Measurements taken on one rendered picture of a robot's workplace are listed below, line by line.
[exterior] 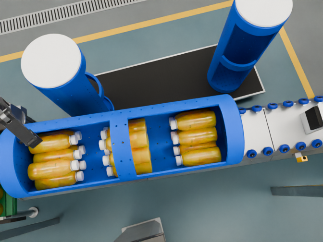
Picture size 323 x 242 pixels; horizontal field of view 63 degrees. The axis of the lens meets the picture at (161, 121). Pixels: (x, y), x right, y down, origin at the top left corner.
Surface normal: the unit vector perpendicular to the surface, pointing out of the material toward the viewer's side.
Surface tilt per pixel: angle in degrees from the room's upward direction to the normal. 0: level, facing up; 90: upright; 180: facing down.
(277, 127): 0
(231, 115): 8
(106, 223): 0
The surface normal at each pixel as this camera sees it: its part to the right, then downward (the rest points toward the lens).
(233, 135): 0.05, 0.11
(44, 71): -0.01, -0.25
